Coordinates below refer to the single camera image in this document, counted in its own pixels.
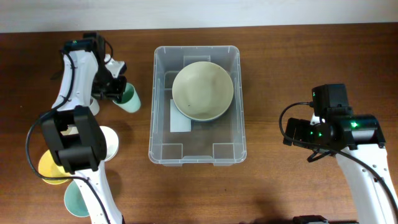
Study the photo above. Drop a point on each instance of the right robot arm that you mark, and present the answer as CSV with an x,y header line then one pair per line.
x,y
358,144

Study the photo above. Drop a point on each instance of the mint green cup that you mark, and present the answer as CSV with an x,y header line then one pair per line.
x,y
130,101

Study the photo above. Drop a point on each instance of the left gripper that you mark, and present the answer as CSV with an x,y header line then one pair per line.
x,y
113,93

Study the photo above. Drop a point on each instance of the cream white cup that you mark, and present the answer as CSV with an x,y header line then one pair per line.
x,y
72,129

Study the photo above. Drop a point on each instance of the small yellow bowl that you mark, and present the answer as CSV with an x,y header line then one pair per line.
x,y
47,167

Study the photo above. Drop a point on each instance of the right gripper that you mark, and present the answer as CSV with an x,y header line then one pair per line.
x,y
301,126

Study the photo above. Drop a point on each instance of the small white bowl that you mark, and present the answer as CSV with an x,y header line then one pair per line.
x,y
112,142

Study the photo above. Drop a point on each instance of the clear plastic storage bin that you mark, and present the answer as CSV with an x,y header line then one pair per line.
x,y
221,142

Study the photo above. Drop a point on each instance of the grey cup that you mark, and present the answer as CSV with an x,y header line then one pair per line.
x,y
94,106

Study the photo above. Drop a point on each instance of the cream white bowl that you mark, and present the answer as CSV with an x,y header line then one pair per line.
x,y
203,90

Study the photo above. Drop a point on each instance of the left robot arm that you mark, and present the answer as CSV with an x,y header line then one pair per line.
x,y
82,155

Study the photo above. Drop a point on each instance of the blue plate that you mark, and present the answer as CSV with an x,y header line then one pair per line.
x,y
204,119

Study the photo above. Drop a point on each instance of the small mint green bowl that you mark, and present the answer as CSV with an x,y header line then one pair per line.
x,y
74,201

